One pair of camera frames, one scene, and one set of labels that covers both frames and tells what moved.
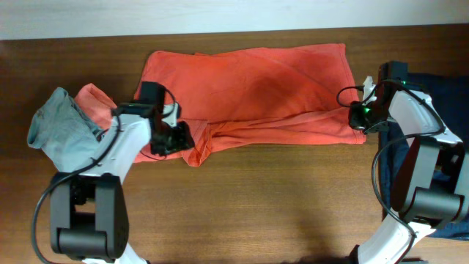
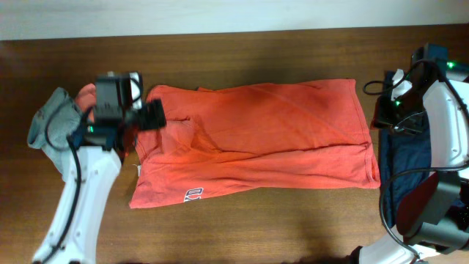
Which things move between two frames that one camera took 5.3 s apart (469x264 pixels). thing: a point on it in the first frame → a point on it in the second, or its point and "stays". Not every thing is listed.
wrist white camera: (171, 119) → (135, 90)
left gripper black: (184, 140) → (154, 115)
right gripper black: (355, 120) → (381, 119)
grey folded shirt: (61, 129) stays
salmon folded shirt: (96, 105) stays
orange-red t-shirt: (279, 95) → (288, 135)
